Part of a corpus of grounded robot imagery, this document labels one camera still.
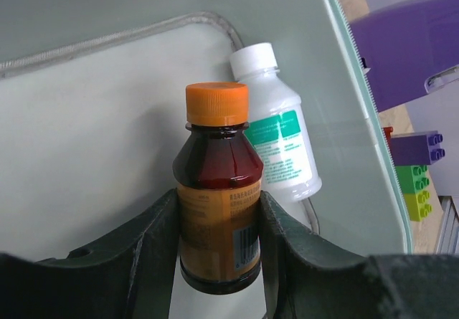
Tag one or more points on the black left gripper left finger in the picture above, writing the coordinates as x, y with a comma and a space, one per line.
127, 273

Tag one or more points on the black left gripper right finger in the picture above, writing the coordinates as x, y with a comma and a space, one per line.
306, 276

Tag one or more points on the brown bottle with orange cap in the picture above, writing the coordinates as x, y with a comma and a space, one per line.
218, 175

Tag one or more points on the white plastic medicine bottle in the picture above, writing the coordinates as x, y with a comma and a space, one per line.
277, 128

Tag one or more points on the mint green medicine kit case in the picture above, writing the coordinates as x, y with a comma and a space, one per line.
93, 114

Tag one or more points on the toy brick car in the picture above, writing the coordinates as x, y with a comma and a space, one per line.
412, 154

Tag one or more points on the purple plastic stand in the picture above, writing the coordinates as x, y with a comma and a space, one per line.
410, 48

